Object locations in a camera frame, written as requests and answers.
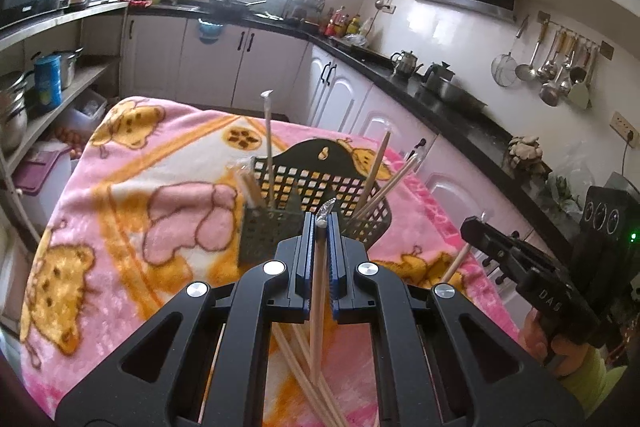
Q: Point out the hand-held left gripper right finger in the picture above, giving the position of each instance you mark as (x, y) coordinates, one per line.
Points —
(337, 267)

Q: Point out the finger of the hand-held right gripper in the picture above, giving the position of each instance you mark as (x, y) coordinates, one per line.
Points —
(505, 234)
(495, 257)

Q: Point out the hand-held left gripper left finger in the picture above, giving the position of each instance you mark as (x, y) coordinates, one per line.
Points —
(305, 267)

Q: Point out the single chopstick pack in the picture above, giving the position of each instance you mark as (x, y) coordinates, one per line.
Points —
(455, 263)
(320, 257)

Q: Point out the dark green plastic utensil basket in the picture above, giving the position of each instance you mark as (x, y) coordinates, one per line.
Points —
(310, 177)

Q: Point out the group of chopstick pairs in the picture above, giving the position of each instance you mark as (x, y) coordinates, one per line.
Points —
(268, 147)

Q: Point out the person's right forearm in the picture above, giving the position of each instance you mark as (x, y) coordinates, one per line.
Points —
(595, 377)

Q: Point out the row of hanging kitchen utensils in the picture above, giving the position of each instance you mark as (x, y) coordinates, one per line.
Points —
(550, 89)

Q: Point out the person's right hand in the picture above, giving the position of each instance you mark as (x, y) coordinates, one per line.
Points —
(535, 342)

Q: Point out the green leaf bundles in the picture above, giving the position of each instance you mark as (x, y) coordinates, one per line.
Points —
(562, 194)

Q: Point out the dried garlic bunch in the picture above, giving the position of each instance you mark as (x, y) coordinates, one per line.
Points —
(525, 154)

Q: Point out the clear plastic bag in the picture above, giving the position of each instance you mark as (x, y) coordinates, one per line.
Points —
(580, 167)

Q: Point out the black kitchen countertop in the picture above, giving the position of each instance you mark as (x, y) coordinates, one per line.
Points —
(480, 127)

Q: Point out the metal cooking pot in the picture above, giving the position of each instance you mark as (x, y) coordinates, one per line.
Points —
(460, 94)

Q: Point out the dark lidded jug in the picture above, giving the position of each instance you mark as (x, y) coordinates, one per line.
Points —
(437, 74)

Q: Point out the pink printed blanket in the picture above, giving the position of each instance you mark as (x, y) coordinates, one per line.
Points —
(150, 187)

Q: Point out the steel kettle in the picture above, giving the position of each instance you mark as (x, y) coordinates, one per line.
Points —
(406, 64)

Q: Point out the black gas stove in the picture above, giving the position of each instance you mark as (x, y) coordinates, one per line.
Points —
(370, 56)

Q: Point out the cluster of condiment bottles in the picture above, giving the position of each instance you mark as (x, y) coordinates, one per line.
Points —
(342, 24)

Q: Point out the blue hanging basket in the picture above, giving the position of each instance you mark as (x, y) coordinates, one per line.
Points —
(210, 32)

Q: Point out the dish rack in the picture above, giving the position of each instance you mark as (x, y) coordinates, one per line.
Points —
(305, 9)

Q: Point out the pile of brown eggs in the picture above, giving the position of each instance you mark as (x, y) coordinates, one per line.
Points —
(70, 139)

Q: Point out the black frying pan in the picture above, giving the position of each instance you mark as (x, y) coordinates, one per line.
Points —
(230, 2)

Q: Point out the pink lid plastic bin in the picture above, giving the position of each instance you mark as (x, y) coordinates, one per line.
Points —
(40, 167)

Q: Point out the kitchen shelf unit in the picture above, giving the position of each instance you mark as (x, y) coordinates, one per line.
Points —
(85, 77)

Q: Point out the small steel pot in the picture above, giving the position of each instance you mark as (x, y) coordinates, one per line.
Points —
(70, 67)

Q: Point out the blue can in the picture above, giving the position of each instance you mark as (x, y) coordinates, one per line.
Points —
(47, 82)

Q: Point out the stack of steel pots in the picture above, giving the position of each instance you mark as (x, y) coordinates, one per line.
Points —
(12, 117)

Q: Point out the beige wall socket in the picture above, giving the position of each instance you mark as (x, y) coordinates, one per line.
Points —
(625, 123)

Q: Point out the wall utensil rail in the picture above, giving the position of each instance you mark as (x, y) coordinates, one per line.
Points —
(606, 51)

